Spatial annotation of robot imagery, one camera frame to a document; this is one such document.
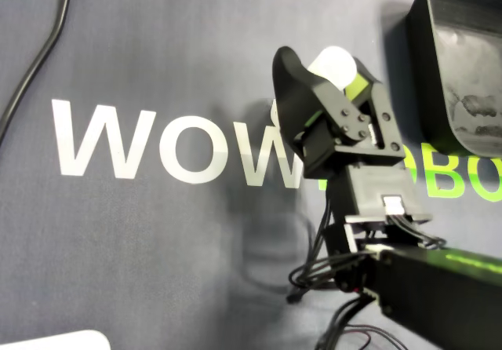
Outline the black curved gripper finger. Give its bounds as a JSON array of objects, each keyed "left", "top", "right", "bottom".
[{"left": 271, "top": 46, "right": 374, "bottom": 148}]

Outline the thick black cable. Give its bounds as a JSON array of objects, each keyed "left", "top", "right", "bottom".
[{"left": 0, "top": 0, "right": 78, "bottom": 143}]

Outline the black plastic tray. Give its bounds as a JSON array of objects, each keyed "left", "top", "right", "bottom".
[{"left": 406, "top": 0, "right": 502, "bottom": 157}]

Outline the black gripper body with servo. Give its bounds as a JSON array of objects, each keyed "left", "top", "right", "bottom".
[{"left": 293, "top": 110, "right": 408, "bottom": 181}]

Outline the white desk lamp base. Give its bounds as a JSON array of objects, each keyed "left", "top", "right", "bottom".
[{"left": 0, "top": 329, "right": 112, "bottom": 350}]

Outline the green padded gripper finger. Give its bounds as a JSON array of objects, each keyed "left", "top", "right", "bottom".
[{"left": 344, "top": 60, "right": 406, "bottom": 158}]

